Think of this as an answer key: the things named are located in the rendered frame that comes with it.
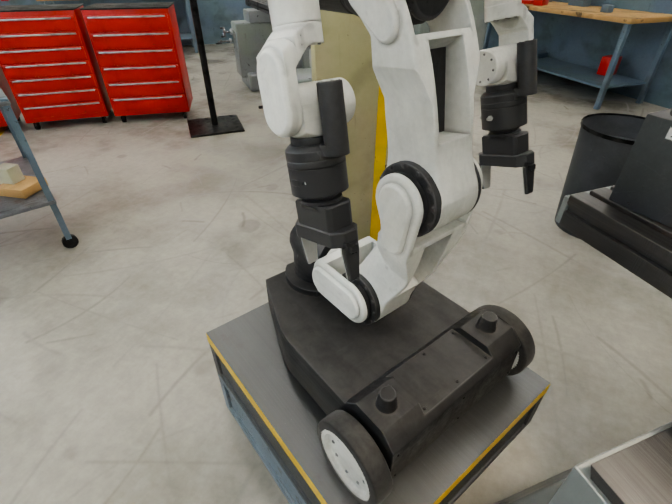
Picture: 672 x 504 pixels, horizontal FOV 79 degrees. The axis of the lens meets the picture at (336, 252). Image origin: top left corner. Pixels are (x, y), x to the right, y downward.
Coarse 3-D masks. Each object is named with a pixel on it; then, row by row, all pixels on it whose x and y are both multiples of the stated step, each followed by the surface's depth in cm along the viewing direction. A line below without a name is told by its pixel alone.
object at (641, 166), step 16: (656, 112) 77; (656, 128) 76; (640, 144) 79; (656, 144) 77; (640, 160) 80; (656, 160) 78; (624, 176) 84; (640, 176) 81; (656, 176) 78; (624, 192) 85; (640, 192) 82; (656, 192) 79; (640, 208) 83; (656, 208) 80
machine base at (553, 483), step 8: (568, 472) 118; (552, 480) 116; (560, 480) 112; (528, 488) 117; (536, 488) 114; (544, 488) 110; (552, 488) 110; (512, 496) 115; (520, 496) 111; (528, 496) 109; (536, 496) 108; (544, 496) 108; (552, 496) 108
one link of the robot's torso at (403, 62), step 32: (352, 0) 63; (384, 0) 58; (384, 32) 61; (448, 32) 63; (384, 64) 64; (416, 64) 60; (448, 64) 68; (384, 96) 70; (416, 96) 64; (448, 96) 71; (416, 128) 67; (448, 128) 73; (416, 160) 70; (448, 160) 69; (448, 192) 69; (480, 192) 75
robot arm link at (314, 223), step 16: (304, 176) 57; (320, 176) 57; (336, 176) 58; (304, 192) 58; (320, 192) 58; (336, 192) 59; (304, 208) 63; (320, 208) 60; (336, 208) 59; (304, 224) 64; (320, 224) 61; (336, 224) 60; (352, 224) 62; (320, 240) 62; (336, 240) 60; (352, 240) 61
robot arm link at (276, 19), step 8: (272, 0) 50; (280, 0) 49; (288, 0) 49; (296, 0) 49; (304, 0) 49; (312, 0) 50; (272, 8) 50; (280, 8) 50; (288, 8) 49; (296, 8) 49; (304, 8) 50; (312, 8) 50; (272, 16) 51; (280, 16) 50; (288, 16) 50; (296, 16) 50; (304, 16) 50; (312, 16) 51; (320, 16) 52; (272, 24) 52; (280, 24) 51
